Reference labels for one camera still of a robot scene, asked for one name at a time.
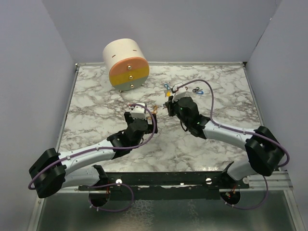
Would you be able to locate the blue S carabiner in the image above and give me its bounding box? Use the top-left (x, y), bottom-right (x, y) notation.
top-left (164, 84), bottom-right (170, 90)

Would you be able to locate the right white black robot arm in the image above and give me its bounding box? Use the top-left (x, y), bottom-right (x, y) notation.
top-left (165, 96), bottom-right (284, 188)

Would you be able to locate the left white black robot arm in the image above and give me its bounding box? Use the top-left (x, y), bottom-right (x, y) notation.
top-left (28, 112), bottom-right (158, 198)

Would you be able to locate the orange S carabiner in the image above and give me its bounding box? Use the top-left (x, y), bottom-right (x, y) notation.
top-left (153, 105), bottom-right (158, 114)

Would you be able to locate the round three-drawer storage box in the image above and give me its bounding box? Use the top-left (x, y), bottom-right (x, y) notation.
top-left (103, 38), bottom-right (150, 91)

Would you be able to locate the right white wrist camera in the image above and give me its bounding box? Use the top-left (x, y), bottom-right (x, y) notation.
top-left (171, 83), bottom-right (187, 102)

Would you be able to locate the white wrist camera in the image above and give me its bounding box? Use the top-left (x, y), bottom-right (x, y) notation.
top-left (171, 83), bottom-right (187, 102)
top-left (130, 103), bottom-right (147, 120)

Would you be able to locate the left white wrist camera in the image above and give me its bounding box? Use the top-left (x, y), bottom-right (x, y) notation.
top-left (130, 103), bottom-right (147, 120)

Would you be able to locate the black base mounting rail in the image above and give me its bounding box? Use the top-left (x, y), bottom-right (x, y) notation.
top-left (78, 171), bottom-right (249, 201)

